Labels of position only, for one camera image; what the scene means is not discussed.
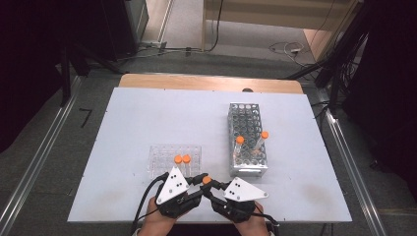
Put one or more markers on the black cabinet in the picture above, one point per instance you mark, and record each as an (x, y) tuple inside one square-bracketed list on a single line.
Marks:
[(124, 26)]

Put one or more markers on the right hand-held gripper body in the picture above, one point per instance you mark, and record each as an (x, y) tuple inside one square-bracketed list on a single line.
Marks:
[(244, 193)]

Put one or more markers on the metal test tube rack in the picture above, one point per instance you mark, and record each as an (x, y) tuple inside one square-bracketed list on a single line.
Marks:
[(246, 141)]

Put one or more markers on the aluminium floor rail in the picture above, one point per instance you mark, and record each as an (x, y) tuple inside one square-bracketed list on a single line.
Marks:
[(354, 170), (39, 157)]

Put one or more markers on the person's left hand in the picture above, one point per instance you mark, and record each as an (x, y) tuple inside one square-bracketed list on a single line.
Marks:
[(156, 221)]

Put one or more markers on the white board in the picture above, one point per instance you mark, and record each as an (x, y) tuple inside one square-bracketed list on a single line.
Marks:
[(164, 118)]

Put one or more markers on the person's white sleeve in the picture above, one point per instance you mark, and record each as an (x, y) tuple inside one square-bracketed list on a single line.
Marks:
[(135, 233), (272, 234)]

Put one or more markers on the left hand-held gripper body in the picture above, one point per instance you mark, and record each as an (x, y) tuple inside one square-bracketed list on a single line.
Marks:
[(173, 190)]

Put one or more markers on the wooden table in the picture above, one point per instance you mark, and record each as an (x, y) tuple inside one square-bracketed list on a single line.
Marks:
[(196, 82)]

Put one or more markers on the person's white left sleeve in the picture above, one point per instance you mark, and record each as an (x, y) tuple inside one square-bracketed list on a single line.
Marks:
[(135, 233)]

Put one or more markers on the person's right hand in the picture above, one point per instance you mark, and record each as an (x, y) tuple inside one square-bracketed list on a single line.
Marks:
[(254, 223)]

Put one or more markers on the clear plastic tube rack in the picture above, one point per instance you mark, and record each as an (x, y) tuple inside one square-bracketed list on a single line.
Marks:
[(164, 157)]

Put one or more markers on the grey power strip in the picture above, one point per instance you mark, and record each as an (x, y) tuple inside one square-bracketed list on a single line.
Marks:
[(152, 44)]

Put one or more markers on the person's dark clothing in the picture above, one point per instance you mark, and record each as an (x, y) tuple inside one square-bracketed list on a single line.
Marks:
[(206, 231)]

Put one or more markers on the light wooden furniture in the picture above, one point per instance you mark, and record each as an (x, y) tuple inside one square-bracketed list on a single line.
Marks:
[(278, 14)]

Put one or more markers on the orange-capped clear tube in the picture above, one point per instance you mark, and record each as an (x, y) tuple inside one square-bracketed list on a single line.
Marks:
[(186, 161), (263, 136), (178, 160), (239, 141), (207, 180)]

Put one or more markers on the person's white right sleeve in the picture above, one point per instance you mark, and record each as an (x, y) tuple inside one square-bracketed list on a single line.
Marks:
[(272, 234)]

